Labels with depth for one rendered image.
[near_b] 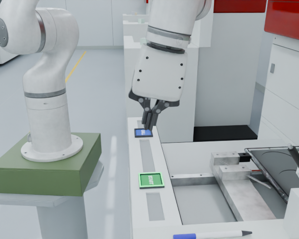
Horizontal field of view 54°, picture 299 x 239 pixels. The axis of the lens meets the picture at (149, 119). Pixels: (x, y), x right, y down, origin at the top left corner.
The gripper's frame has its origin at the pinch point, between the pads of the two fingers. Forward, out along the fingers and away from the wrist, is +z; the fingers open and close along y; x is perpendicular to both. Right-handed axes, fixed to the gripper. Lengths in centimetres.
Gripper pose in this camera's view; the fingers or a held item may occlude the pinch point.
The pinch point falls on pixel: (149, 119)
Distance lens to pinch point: 62.1
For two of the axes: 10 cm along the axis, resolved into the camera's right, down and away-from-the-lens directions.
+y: -9.7, -1.6, -1.6
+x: 0.9, 3.8, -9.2
